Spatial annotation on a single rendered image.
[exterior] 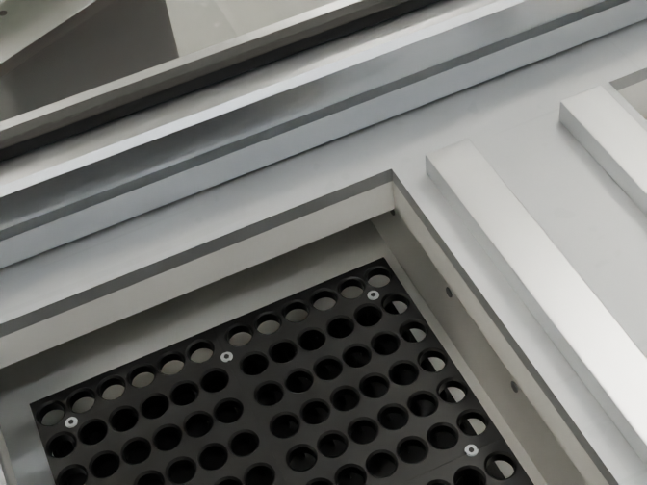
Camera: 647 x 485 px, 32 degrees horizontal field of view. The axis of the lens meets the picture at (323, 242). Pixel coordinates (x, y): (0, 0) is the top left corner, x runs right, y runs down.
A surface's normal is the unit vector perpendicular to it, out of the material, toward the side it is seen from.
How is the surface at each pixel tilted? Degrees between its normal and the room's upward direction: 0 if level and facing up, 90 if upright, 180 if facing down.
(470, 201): 0
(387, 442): 0
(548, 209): 0
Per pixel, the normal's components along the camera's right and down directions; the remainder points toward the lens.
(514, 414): -0.91, 0.37
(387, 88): -0.10, -0.66
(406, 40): 0.22, 0.00
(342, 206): 0.41, 0.66
